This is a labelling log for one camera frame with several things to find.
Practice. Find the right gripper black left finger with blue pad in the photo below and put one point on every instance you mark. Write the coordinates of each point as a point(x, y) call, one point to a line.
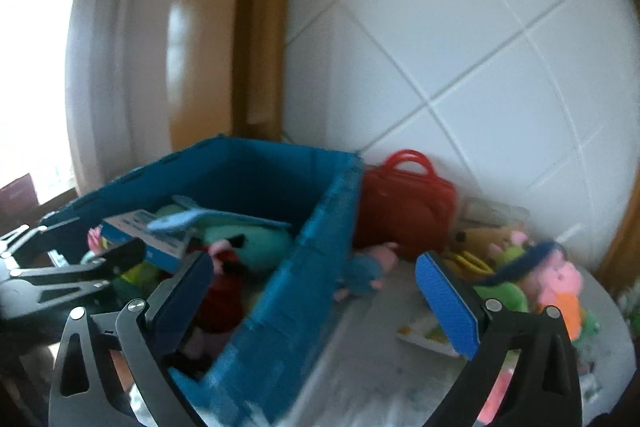
point(85, 388)

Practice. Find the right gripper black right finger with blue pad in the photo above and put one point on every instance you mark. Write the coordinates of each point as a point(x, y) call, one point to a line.
point(544, 388)

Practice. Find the light blue plastic shoehorn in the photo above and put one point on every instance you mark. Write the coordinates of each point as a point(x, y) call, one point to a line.
point(193, 214)

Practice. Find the pink pig plush orange dress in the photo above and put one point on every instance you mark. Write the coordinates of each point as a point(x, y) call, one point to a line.
point(557, 283)

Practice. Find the white green booklet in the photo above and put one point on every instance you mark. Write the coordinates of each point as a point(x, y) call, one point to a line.
point(425, 332)

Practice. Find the dark blue fuzzy plush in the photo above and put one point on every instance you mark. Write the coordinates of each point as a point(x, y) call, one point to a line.
point(519, 267)

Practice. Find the brown bear plush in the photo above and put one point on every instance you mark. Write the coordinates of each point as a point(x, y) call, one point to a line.
point(494, 246)

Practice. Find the blue white box in crate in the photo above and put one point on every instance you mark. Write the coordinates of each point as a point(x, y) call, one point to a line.
point(163, 250)

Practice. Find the small pig plush blue shirt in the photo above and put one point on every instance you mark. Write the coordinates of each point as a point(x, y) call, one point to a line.
point(365, 270)

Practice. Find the red toy handbag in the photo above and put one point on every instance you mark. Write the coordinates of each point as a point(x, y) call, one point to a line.
point(405, 201)

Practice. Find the teal plush in crate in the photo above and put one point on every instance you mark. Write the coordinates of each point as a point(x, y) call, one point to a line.
point(262, 249)

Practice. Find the blue plastic storage crate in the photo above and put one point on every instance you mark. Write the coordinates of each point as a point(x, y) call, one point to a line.
point(266, 362)

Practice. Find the wooden door frame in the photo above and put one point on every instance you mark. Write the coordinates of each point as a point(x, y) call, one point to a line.
point(225, 69)

